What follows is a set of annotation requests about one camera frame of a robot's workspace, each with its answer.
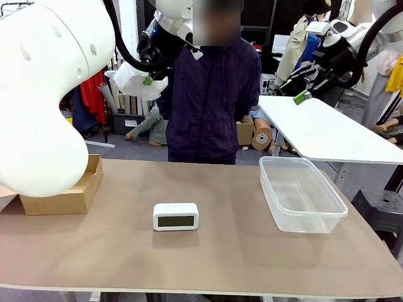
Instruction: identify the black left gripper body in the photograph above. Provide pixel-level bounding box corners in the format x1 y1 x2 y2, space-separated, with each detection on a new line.
137 19 187 80

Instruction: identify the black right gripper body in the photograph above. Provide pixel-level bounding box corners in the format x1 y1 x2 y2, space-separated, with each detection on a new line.
314 39 359 81

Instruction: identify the clear plastic bag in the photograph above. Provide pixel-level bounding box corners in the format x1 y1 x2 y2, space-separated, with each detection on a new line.
105 60 170 102

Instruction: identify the white digital alarm clock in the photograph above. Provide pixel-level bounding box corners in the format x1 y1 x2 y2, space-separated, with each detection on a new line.
152 203 200 232

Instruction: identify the white cube shelf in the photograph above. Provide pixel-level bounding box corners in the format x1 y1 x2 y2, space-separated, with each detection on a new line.
259 74 278 95

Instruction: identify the mannequin beige coat blue shirt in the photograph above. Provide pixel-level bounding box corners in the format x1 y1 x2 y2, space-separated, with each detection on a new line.
276 0 319 89

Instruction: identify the white monitor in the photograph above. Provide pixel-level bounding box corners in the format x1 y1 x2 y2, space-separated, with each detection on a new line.
271 34 292 55

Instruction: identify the child mannequin in grey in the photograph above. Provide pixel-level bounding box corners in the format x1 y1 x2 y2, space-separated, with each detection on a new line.
125 105 169 146

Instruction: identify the white table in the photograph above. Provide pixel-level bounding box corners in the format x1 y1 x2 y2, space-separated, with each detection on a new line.
257 95 403 189

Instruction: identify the grey storage bin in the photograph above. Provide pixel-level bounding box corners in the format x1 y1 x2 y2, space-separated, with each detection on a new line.
111 111 149 135

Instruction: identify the kraft paper roll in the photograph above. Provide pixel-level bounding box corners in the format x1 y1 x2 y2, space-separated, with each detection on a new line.
251 118 275 152

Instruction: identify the red dress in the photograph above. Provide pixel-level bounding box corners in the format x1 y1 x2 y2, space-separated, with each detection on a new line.
80 74 106 124

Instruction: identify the open cardboard box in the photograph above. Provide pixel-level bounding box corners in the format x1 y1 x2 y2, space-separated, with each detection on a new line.
236 115 255 145

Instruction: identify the person in purple jacket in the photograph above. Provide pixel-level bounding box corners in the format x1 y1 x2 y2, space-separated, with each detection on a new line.
156 0 262 166

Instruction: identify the navy garment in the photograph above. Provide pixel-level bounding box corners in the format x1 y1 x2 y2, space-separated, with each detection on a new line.
72 84 98 131

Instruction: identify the white metal strip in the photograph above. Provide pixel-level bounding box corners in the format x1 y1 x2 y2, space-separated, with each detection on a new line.
84 140 116 148

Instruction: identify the clear plastic container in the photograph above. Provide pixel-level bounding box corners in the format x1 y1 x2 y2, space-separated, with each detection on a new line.
258 156 349 234

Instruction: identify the black plastic stool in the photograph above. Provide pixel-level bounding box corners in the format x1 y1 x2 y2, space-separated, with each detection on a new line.
351 187 403 252

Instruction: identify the brown cardboard box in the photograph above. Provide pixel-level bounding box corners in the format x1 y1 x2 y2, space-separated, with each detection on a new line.
0 154 104 216

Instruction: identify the black right arm hose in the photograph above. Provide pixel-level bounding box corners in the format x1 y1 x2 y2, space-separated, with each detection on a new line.
346 6 403 89

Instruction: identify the black arm hose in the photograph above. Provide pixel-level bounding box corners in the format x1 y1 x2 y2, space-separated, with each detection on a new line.
103 0 152 72
346 6 403 89

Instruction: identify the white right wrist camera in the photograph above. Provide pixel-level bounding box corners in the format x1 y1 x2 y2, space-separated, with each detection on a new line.
305 21 331 36

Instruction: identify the black left arm hose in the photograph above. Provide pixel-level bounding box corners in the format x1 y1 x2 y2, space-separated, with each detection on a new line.
103 0 152 72

